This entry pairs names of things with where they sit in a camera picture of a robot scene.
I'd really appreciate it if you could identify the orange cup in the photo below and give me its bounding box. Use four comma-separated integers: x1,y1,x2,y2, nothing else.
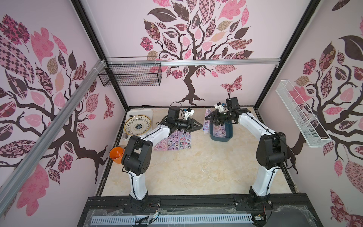
109,147,125,164

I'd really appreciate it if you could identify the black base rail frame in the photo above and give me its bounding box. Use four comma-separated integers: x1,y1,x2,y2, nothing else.
78,194,322,227

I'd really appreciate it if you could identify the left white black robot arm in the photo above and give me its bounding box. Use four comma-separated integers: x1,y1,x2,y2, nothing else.
122,106,203,201

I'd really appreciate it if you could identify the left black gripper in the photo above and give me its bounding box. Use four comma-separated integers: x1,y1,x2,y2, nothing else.
173,117,202,132

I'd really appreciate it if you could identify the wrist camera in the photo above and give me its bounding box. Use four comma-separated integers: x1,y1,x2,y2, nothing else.
183,108,195,120
214,102,225,113

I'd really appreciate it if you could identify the pink sticker sheet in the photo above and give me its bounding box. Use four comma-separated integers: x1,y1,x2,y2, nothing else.
154,138,168,151

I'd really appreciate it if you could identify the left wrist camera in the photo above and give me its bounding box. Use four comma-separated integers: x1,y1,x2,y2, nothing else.
183,108,195,120

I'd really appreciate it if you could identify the aluminium rail left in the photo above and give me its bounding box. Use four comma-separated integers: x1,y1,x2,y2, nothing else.
1,60,106,216

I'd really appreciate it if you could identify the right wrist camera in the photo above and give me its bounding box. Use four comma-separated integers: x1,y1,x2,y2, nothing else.
214,102,225,113

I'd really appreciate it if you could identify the white slotted cable duct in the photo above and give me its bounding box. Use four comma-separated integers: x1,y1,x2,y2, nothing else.
90,213,253,227

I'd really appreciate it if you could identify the white wire shelf basket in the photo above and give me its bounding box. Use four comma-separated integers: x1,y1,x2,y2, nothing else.
276,80,332,148

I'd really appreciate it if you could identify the aluminium rail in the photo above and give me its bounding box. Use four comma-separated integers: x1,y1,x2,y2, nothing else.
108,58,280,66
1,60,106,216

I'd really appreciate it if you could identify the character sticker sheet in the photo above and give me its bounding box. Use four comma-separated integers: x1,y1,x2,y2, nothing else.
179,131,192,149
213,125,226,138
167,131,180,150

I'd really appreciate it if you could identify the teal plastic storage box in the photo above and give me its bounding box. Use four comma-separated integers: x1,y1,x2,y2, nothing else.
209,121,233,142

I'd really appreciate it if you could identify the aluminium rail back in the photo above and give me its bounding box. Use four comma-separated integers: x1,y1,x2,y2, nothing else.
108,58,280,66

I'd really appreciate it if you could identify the black wire basket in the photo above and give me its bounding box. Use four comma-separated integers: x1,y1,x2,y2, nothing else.
98,57,163,87

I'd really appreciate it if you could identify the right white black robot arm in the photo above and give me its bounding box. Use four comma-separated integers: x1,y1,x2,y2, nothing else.
205,97,287,201

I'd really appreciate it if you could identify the patterned ceramic plate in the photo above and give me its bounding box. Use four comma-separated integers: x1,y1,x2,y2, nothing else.
124,115,152,136

